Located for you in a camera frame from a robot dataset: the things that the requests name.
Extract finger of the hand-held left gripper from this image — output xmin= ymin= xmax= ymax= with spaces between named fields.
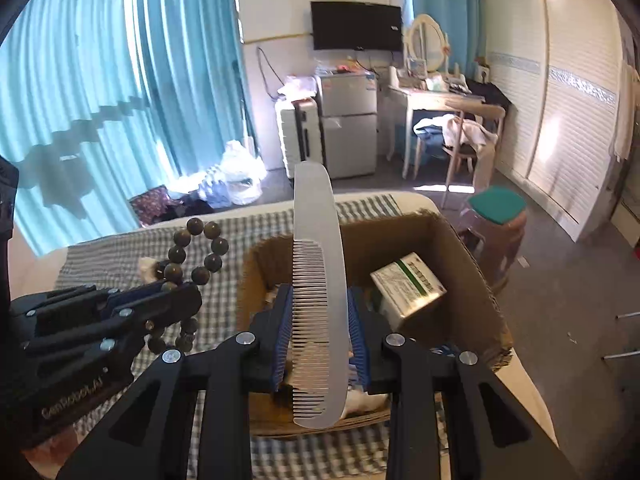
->
xmin=10 ymin=282 xmax=166 ymax=336
xmin=22 ymin=282 xmax=203 ymax=377

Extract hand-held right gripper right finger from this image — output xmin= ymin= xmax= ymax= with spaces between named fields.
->
xmin=347 ymin=286 xmax=581 ymax=480

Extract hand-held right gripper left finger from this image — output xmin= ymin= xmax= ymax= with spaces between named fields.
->
xmin=55 ymin=284 xmax=293 ymax=480

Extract green and white box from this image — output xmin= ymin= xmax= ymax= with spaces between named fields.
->
xmin=370 ymin=251 xmax=447 ymax=332

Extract dark bead bracelet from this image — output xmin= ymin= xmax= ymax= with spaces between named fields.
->
xmin=145 ymin=217 xmax=230 ymax=353

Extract white plastic comb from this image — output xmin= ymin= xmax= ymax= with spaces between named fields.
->
xmin=291 ymin=161 xmax=349 ymax=431

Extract cardboard box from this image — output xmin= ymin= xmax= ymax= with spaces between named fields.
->
xmin=236 ymin=208 xmax=516 ymax=438

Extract person's left forearm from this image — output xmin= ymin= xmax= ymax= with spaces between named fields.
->
xmin=20 ymin=430 xmax=76 ymax=480

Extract dark floral cloth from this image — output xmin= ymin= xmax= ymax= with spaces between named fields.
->
xmin=129 ymin=185 xmax=201 ymax=226

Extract pack of water bottles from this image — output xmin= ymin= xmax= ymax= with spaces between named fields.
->
xmin=197 ymin=165 xmax=233 ymax=208

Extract white plastic bag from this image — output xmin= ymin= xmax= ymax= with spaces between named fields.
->
xmin=220 ymin=140 xmax=268 ymax=206

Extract stool with green cushion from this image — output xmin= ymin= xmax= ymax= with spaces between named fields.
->
xmin=457 ymin=185 xmax=528 ymax=296

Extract white suitcase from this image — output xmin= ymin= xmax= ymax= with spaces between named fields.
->
xmin=274 ymin=97 xmax=321 ymax=178

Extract silver fridge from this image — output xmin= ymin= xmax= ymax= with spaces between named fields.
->
xmin=315 ymin=71 xmax=378 ymax=180

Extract pile of clothes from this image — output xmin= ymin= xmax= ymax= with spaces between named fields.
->
xmin=412 ymin=114 xmax=498 ymax=153

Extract wooden dressing desk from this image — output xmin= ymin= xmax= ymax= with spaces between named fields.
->
xmin=387 ymin=77 xmax=488 ymax=178

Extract pink and white bags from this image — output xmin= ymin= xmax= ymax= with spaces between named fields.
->
xmin=277 ymin=74 xmax=318 ymax=101

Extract wooden chair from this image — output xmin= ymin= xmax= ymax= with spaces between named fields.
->
xmin=442 ymin=105 xmax=507 ymax=186

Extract white wardrobe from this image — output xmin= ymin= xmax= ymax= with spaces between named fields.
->
xmin=482 ymin=0 xmax=626 ymax=241

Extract oval white mirror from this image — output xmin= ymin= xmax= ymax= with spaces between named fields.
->
xmin=404 ymin=14 xmax=450 ymax=73

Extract black television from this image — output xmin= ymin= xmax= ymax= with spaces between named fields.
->
xmin=310 ymin=1 xmax=403 ymax=52

